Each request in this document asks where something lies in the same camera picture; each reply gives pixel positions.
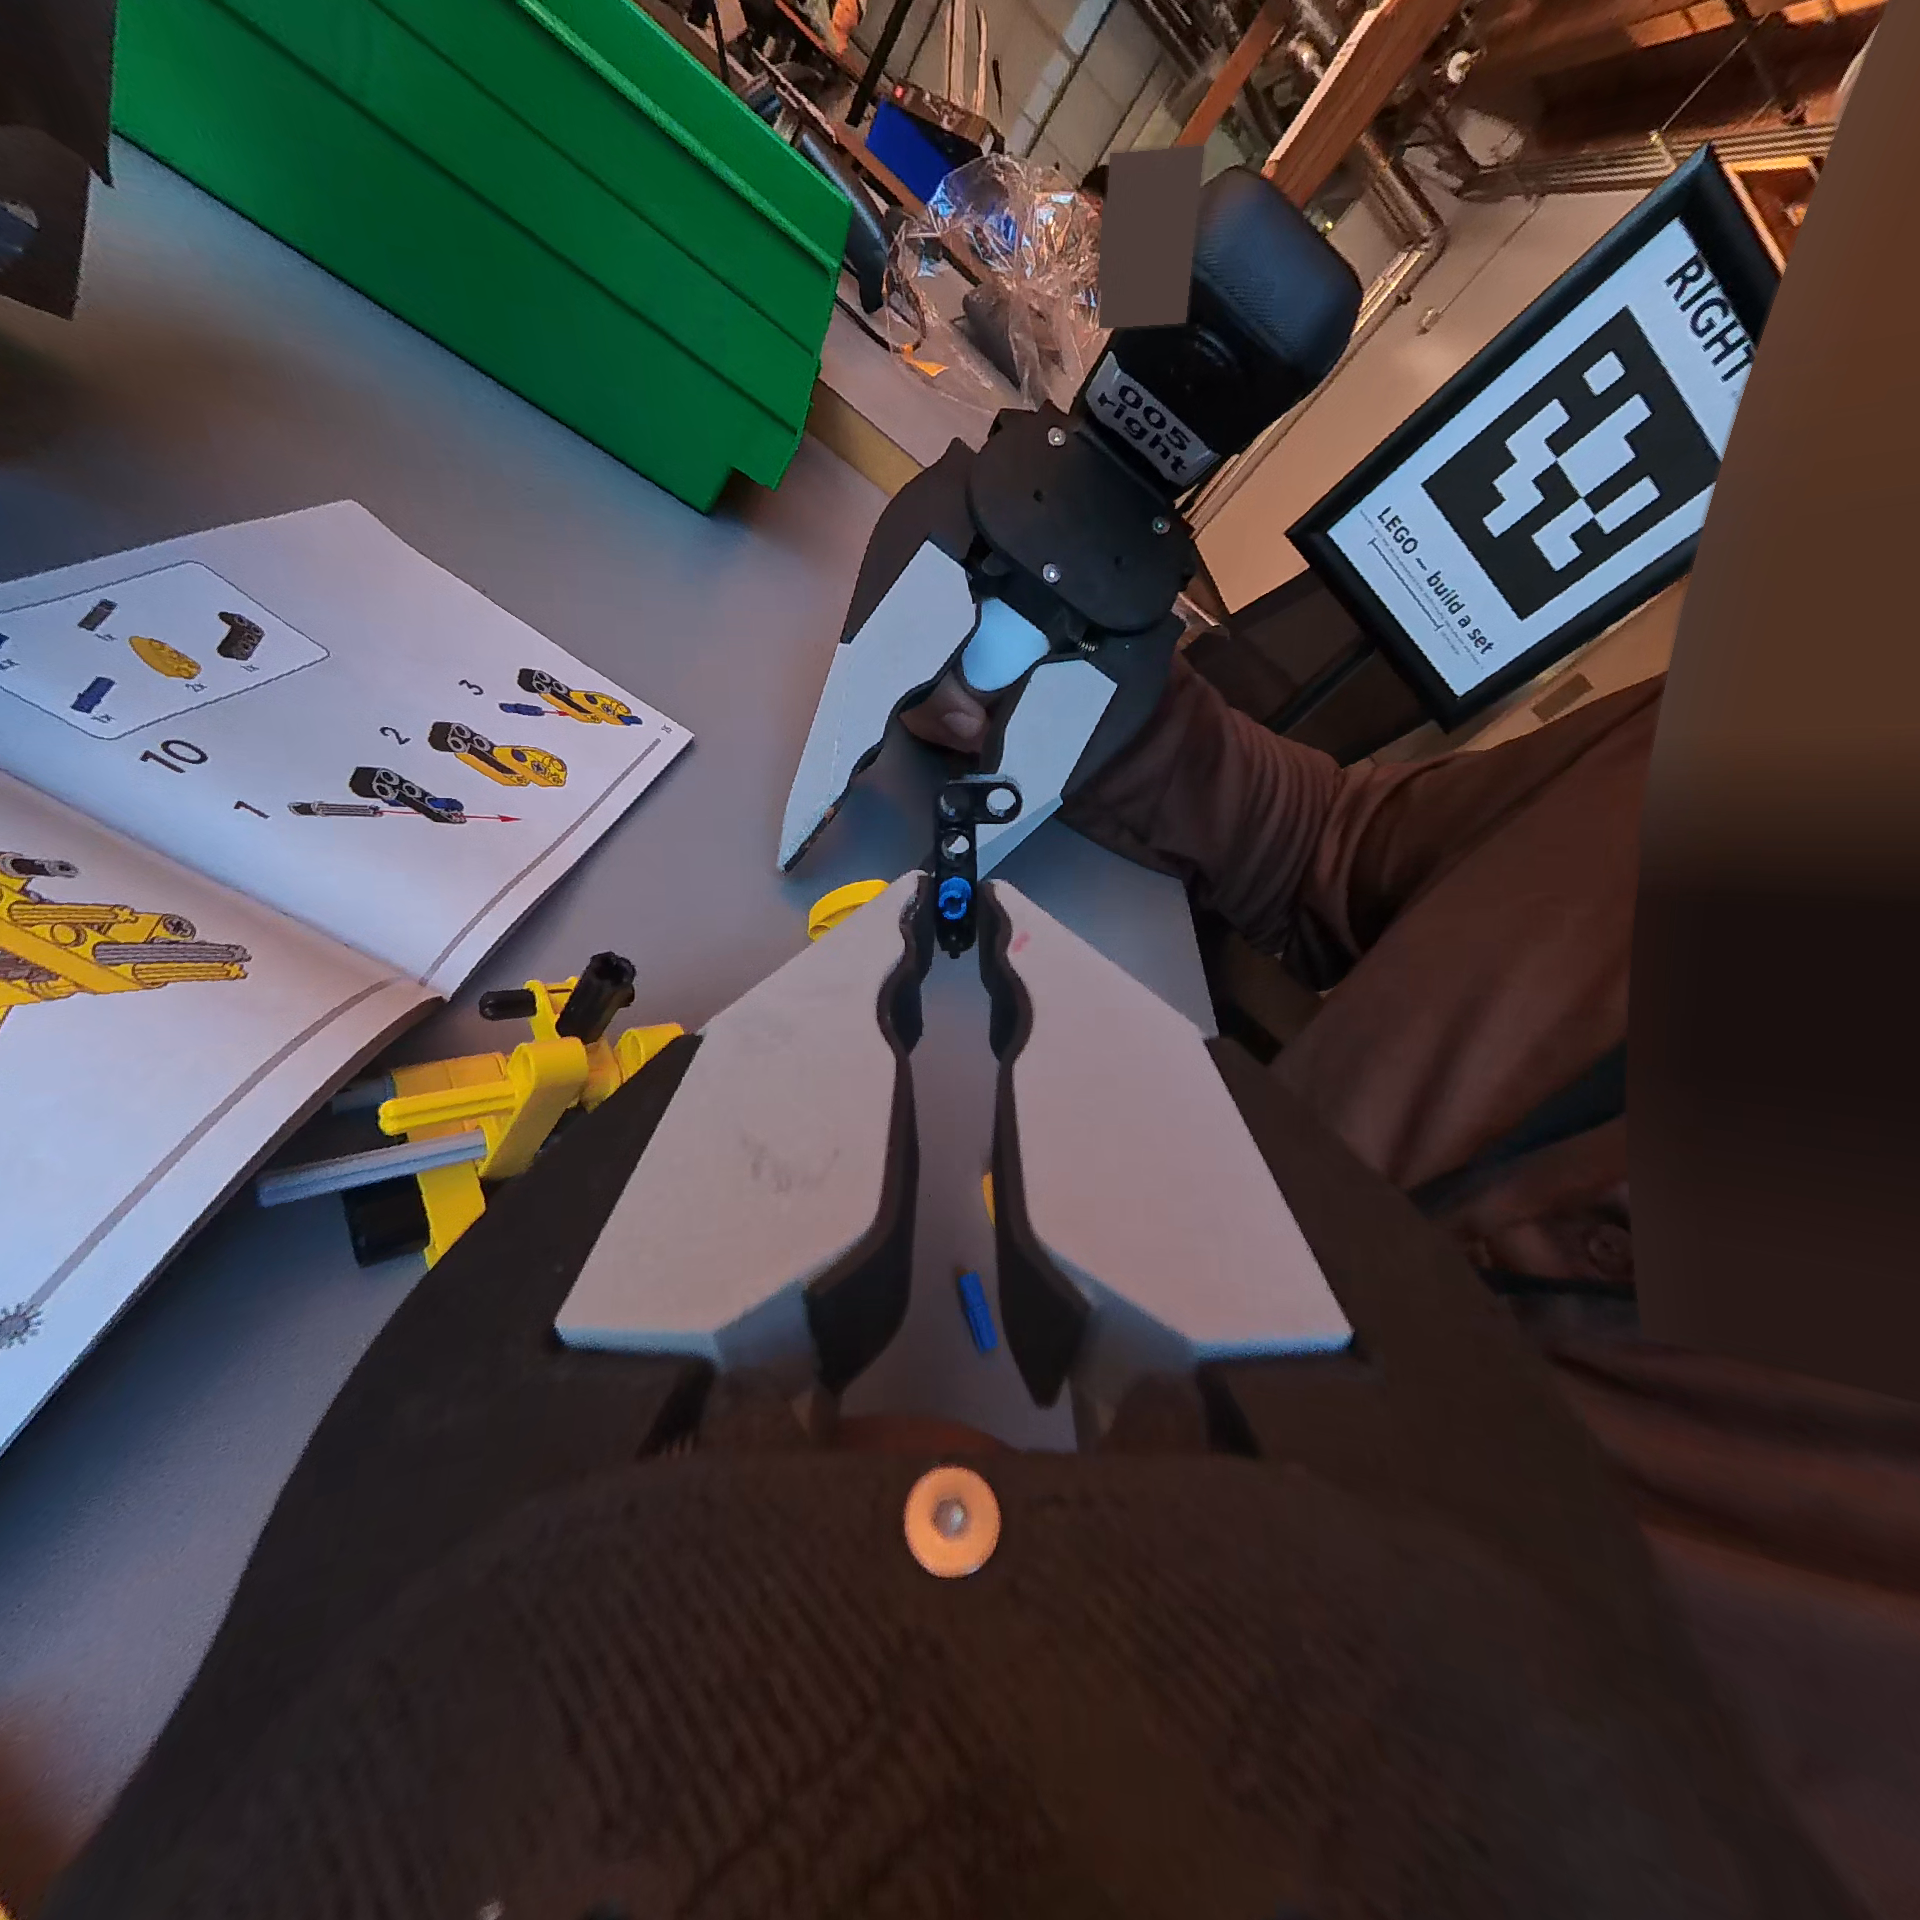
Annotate green stacked storage bins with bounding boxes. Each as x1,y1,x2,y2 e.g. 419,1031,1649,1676
113,0,854,515

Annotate dark cardboard box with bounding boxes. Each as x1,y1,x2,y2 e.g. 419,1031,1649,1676
0,0,120,322

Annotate yellow lego assembly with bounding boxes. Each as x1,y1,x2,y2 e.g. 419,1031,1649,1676
255,950,691,1269

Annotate person's right forearm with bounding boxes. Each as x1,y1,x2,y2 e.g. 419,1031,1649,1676
1056,659,1442,991

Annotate black bent lego beam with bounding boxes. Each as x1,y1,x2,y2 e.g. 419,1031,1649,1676
931,774,1026,961

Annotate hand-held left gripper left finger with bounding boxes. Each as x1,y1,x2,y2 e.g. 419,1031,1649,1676
555,870,927,1398

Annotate black framed marker sign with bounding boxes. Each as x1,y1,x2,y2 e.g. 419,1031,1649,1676
1287,143,1788,732

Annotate open lego instruction booklet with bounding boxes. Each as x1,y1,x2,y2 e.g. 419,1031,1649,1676
0,497,696,1454

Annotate blue crate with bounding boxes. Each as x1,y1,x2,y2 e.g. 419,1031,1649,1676
866,95,1005,204

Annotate person's right hand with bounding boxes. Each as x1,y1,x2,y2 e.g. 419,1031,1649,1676
901,666,1001,755

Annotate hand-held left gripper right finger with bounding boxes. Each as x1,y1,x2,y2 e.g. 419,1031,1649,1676
978,877,1356,1428

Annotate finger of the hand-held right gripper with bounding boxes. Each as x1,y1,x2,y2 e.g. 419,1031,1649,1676
776,540,981,876
983,659,1125,872

